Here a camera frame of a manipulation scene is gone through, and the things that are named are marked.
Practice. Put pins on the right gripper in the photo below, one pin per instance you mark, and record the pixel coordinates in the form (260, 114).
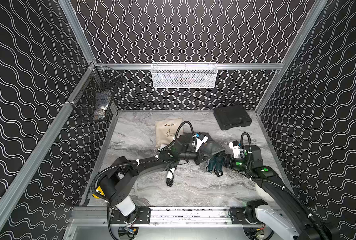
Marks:
(228, 160)

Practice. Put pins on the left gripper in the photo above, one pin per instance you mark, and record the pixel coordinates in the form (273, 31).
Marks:
(200, 156)

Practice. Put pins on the grey hair dryer bag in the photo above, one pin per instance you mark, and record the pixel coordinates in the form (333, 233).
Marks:
(211, 147)

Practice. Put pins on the dark green hair dryer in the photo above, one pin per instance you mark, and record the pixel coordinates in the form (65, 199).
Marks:
(215, 164)

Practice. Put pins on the white hair dryer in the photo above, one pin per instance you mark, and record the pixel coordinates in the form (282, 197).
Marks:
(170, 177)

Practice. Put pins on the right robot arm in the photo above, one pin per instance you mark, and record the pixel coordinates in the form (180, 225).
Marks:
(302, 223)

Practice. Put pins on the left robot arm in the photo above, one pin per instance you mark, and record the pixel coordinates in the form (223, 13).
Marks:
(183, 141)

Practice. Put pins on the beige hair dryer bag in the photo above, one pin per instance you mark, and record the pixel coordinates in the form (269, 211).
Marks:
(166, 131)

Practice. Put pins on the white tape roll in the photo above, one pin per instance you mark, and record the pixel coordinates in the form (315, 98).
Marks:
(260, 192)

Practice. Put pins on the black plastic case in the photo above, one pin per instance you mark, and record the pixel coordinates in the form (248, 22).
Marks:
(231, 117)

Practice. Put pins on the yellow tape measure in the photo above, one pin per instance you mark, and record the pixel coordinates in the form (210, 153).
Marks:
(99, 193)

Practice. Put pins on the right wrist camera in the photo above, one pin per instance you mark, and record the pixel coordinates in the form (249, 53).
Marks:
(235, 146)

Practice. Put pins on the white wire basket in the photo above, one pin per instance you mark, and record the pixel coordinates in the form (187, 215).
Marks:
(184, 75)

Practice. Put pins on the black wire basket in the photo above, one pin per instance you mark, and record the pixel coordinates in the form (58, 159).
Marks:
(94, 99)

